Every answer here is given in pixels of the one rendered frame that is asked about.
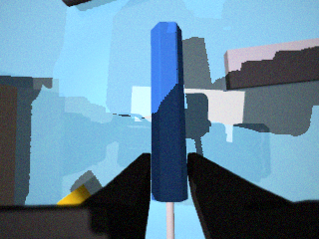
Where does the dark grey cylinder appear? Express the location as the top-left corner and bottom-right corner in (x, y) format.
(62, 0), (89, 7)

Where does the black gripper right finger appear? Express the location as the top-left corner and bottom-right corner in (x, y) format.
(187, 152), (319, 239)

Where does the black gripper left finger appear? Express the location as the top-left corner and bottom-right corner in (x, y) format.
(0, 152), (152, 239)

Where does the yellow cylinder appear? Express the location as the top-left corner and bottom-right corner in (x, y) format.
(57, 184), (91, 204)

